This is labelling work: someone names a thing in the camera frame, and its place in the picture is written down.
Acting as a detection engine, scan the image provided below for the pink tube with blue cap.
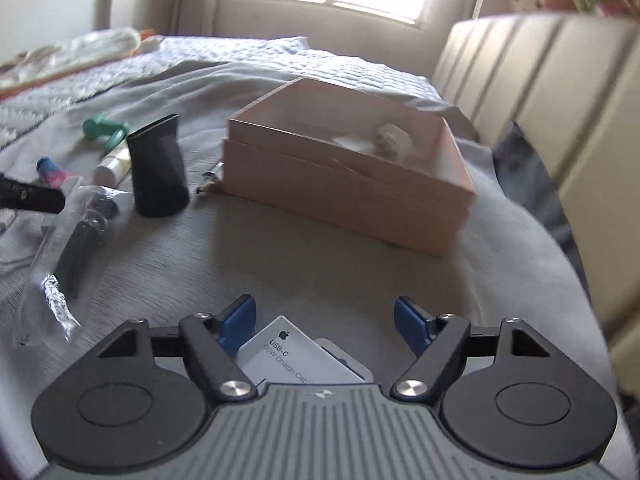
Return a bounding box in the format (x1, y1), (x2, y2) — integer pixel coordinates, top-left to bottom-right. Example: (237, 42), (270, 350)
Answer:
(35, 156), (71, 191)

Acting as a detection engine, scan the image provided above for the green plastic holder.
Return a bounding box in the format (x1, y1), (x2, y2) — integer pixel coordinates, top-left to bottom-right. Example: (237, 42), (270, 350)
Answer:
(82, 116), (130, 147)

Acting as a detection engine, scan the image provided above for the white tape roll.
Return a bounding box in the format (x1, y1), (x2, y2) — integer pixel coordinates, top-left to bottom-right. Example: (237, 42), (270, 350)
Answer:
(372, 122), (413, 158)

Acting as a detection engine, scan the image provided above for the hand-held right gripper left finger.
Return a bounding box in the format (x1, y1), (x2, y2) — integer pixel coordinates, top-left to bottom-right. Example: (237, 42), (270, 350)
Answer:
(97, 295), (258, 402)

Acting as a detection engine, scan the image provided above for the beige padded headboard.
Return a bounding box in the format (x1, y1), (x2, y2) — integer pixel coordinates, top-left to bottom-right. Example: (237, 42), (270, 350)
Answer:
(432, 12), (640, 331)

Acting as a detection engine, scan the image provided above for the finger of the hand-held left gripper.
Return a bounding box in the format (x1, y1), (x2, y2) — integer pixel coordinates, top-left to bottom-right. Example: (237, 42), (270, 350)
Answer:
(0, 170), (66, 214)

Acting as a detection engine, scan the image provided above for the clear plastic bag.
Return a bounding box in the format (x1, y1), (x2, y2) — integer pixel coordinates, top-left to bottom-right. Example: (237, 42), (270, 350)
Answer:
(12, 185), (121, 346)

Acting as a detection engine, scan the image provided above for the cream towel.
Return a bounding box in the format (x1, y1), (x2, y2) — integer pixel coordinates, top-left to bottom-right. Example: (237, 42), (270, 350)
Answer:
(0, 27), (161, 96)

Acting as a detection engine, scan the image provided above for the pink cardboard box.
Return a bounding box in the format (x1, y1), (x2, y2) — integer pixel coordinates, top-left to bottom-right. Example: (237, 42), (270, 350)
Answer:
(221, 76), (476, 259)

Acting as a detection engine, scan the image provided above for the quilted bed cover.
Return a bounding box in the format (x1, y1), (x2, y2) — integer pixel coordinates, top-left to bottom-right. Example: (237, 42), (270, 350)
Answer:
(0, 35), (441, 151)

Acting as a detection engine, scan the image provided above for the black cone nozzle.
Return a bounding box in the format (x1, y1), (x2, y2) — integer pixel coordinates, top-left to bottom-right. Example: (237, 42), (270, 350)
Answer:
(126, 114), (191, 218)

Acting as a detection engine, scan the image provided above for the white cream tube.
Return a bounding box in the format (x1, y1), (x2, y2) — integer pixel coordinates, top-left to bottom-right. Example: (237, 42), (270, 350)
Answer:
(93, 140), (132, 187)

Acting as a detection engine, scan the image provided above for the white cable box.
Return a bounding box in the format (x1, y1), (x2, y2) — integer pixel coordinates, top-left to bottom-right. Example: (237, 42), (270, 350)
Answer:
(235, 315), (376, 386)

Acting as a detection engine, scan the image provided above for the small metal clip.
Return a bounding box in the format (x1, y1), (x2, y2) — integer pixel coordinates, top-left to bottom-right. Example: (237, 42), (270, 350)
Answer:
(197, 160), (224, 196)

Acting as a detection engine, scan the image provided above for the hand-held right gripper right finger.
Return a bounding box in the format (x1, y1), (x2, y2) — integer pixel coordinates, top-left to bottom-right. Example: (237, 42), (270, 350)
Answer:
(391, 296), (552, 403)

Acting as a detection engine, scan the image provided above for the grey blanket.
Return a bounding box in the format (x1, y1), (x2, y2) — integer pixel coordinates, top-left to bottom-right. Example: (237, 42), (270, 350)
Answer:
(0, 60), (601, 480)

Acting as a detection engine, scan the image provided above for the dark grey cloth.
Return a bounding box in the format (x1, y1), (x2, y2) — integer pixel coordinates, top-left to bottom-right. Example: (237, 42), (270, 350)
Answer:
(492, 120), (583, 271)

